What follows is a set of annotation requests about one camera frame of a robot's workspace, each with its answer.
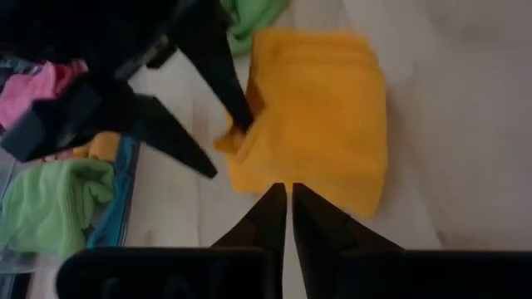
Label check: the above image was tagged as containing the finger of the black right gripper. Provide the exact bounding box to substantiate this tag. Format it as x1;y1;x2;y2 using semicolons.
124;94;219;179
178;0;255;133

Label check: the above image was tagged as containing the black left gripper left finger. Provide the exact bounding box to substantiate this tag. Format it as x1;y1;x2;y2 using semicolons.
211;182;288;250

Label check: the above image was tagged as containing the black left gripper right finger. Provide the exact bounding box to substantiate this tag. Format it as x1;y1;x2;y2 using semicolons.
293;182;404;252

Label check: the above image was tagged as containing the large green microfiber towel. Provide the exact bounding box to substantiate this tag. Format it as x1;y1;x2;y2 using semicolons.
222;0;290;57

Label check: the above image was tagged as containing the blue microfiber towel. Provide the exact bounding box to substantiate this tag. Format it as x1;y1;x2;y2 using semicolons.
86;135;140;249

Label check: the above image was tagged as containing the small green microfiber towel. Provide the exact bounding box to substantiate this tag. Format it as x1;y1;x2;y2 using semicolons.
0;159;116;258

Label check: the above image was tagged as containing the clear plastic bin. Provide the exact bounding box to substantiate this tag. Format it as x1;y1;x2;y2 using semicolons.
0;53;141;299

